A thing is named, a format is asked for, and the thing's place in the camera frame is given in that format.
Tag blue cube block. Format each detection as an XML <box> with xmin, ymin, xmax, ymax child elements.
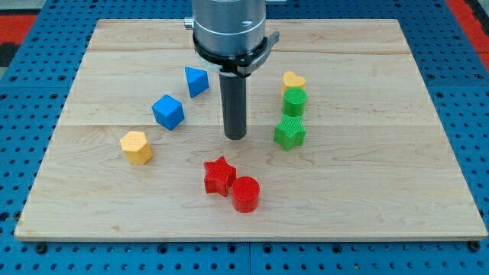
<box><xmin>151</xmin><ymin>95</ymin><xmax>185</xmax><ymax>131</ymax></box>

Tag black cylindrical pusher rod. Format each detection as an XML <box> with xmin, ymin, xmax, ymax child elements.
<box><xmin>219</xmin><ymin>74</ymin><xmax>247</xmax><ymax>140</ymax></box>

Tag green cylinder block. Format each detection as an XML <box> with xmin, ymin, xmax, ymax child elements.
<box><xmin>282</xmin><ymin>87</ymin><xmax>307</xmax><ymax>117</ymax></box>

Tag red star block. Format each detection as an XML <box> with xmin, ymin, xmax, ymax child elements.
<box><xmin>203</xmin><ymin>156</ymin><xmax>237</xmax><ymax>197</ymax></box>

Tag black tool clamp ring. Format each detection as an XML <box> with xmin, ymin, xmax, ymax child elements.
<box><xmin>192</xmin><ymin>31</ymin><xmax>280</xmax><ymax>79</ymax></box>

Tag yellow hexagon block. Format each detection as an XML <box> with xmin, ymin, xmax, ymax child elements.
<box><xmin>120</xmin><ymin>131</ymin><xmax>153</xmax><ymax>165</ymax></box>

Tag wooden board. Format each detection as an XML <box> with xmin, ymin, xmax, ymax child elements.
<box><xmin>15</xmin><ymin>19</ymin><xmax>487</xmax><ymax>242</ymax></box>

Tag blue triangle block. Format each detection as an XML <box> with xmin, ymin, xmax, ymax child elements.
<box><xmin>184</xmin><ymin>67</ymin><xmax>209</xmax><ymax>98</ymax></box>

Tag green star block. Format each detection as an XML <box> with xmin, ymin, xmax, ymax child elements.
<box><xmin>274</xmin><ymin>114</ymin><xmax>306</xmax><ymax>150</ymax></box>

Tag yellow heart block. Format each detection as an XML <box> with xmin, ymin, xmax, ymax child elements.
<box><xmin>281</xmin><ymin>71</ymin><xmax>306</xmax><ymax>95</ymax></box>

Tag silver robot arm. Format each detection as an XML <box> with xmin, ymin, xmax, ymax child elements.
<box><xmin>191</xmin><ymin>0</ymin><xmax>266</xmax><ymax>57</ymax></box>

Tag red cylinder block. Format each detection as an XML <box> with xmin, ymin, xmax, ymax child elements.
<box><xmin>231</xmin><ymin>176</ymin><xmax>261</xmax><ymax>213</ymax></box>

